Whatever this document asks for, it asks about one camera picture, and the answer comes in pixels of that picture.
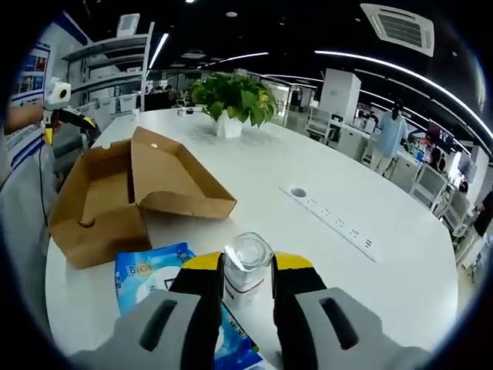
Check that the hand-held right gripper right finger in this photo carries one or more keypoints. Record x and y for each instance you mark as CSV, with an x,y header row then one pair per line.
x,y
312,335

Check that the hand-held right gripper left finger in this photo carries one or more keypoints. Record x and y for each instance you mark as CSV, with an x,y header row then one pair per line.
x,y
154,335

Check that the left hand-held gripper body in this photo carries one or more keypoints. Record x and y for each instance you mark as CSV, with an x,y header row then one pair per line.
x,y
58,92

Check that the blue wet wipes pack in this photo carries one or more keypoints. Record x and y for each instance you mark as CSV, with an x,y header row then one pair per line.
x,y
150,273

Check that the clear pump bottle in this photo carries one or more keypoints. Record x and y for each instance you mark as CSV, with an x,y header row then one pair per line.
x,y
248,270

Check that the brown cardboard shoe box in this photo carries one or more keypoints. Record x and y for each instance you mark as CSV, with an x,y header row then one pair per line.
x,y
173,185

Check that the white storage box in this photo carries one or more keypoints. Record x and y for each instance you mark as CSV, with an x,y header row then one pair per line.
x,y
128,25

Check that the person's left hand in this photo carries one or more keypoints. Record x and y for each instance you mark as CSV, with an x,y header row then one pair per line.
x,y
34,117

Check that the grey metal shelf rack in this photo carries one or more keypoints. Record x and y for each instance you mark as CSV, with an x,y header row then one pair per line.
x,y
111,65

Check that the person's grey shirt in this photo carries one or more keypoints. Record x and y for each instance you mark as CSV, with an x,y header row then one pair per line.
x,y
23,216

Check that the small black white device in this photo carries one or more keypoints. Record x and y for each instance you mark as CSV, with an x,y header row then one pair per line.
x,y
185,112

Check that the white table socket strip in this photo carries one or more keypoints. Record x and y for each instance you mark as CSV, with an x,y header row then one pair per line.
x,y
331,221

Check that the potted green plant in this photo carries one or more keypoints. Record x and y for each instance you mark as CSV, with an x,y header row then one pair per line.
x,y
235,96

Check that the white mesh office chair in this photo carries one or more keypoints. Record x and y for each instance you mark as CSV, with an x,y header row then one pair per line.
x,y
429,185
319,123

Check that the dark display screen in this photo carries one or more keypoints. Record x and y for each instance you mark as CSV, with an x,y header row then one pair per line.
x,y
439,135

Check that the ceiling air conditioner vent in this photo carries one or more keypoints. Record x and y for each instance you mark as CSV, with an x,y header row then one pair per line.
x,y
400,29

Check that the wall poster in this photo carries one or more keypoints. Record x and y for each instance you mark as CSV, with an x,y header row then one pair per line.
x,y
32,73

